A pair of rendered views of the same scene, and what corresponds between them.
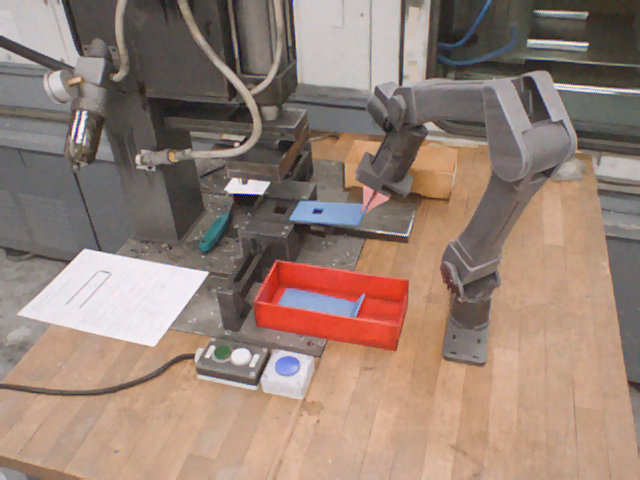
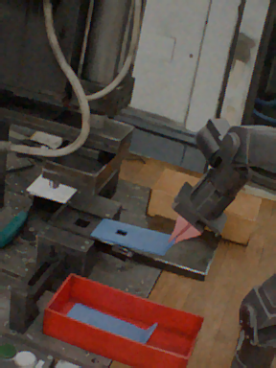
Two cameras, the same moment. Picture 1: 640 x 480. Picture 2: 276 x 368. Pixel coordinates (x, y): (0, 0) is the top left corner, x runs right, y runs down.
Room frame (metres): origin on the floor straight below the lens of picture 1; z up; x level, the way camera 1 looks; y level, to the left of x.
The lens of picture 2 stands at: (0.03, 0.08, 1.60)
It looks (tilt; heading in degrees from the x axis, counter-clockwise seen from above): 28 degrees down; 354
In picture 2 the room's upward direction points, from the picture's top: 11 degrees clockwise
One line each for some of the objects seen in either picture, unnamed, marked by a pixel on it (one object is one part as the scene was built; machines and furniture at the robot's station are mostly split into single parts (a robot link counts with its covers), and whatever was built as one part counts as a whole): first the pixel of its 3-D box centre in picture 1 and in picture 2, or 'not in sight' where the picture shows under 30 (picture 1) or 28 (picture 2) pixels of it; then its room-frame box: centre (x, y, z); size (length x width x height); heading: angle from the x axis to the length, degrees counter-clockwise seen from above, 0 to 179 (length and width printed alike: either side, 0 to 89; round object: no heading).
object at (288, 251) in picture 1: (281, 224); (78, 238); (1.02, 0.07, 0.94); 0.20 x 0.10 x 0.07; 162
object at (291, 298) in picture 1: (318, 304); (108, 324); (0.78, 0.00, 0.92); 0.15 x 0.07 x 0.03; 68
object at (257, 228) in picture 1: (279, 207); (80, 219); (1.02, 0.07, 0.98); 0.20 x 0.10 x 0.01; 162
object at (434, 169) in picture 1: (400, 169); (206, 207); (1.23, -0.21, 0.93); 0.25 x 0.13 x 0.08; 72
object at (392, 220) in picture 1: (378, 212); (178, 246); (1.08, -0.14, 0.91); 0.17 x 0.16 x 0.02; 162
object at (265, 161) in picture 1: (228, 94); (60, 96); (1.02, 0.14, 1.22); 0.26 x 0.18 x 0.30; 72
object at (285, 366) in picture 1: (287, 368); not in sight; (0.63, 0.06, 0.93); 0.04 x 0.04 x 0.02
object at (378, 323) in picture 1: (332, 303); (124, 327); (0.77, -0.02, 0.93); 0.25 x 0.12 x 0.06; 72
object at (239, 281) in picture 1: (248, 274); (41, 280); (0.84, 0.13, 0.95); 0.15 x 0.03 x 0.10; 162
